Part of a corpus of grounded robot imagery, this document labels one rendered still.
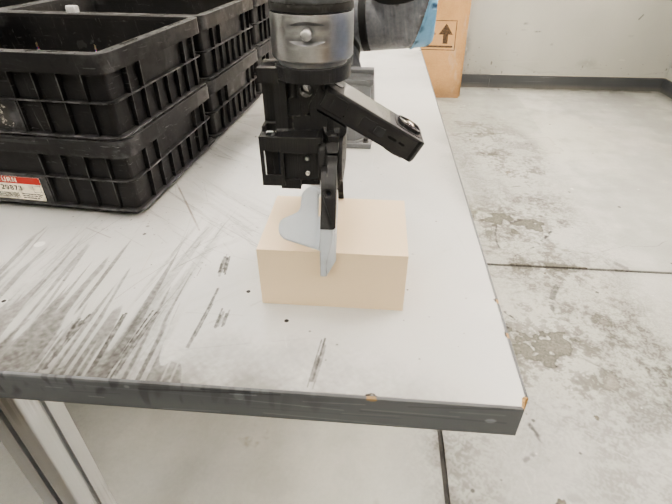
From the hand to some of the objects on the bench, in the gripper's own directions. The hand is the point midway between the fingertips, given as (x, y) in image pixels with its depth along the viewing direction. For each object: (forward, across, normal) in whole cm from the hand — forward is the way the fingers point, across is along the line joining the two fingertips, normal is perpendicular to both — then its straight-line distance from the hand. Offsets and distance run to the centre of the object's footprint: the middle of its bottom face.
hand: (336, 239), depth 55 cm
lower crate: (+5, -57, -45) cm, 73 cm away
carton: (+5, 0, 0) cm, 5 cm away
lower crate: (+5, -27, -48) cm, 55 cm away
